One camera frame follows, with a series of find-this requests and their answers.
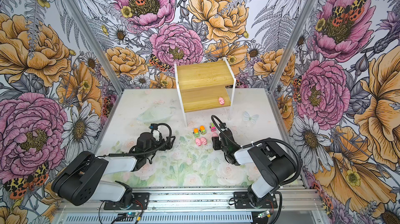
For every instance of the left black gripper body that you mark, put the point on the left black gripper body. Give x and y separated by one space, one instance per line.
155 143

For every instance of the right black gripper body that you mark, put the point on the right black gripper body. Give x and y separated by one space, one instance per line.
218 145

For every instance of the green orange mixer truck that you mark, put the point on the green orange mixer truck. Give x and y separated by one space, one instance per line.
196 132
202 130

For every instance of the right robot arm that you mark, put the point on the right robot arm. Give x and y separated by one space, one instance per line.
277 162

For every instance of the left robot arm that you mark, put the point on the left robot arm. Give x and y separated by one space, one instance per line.
82 180

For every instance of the two-tier bamboo white shelf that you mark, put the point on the two-tier bamboo white shelf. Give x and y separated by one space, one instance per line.
200 85

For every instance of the pink green toy truck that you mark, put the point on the pink green toy truck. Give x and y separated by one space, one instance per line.
212 127

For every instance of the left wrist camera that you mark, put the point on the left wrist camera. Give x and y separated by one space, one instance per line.
153 127

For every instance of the aluminium front rail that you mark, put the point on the aluminium front rail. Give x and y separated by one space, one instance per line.
294 197

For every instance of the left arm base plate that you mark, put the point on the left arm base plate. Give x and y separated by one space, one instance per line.
132 201

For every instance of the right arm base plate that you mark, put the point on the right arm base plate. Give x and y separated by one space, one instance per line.
245 200

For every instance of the left aluminium corner post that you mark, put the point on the left aluminium corner post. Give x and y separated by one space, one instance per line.
79 17

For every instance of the aluminium corner post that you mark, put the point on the aluminium corner post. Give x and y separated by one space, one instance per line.
79 17
297 30

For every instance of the right aluminium corner post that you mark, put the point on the right aluminium corner post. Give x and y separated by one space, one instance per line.
297 30

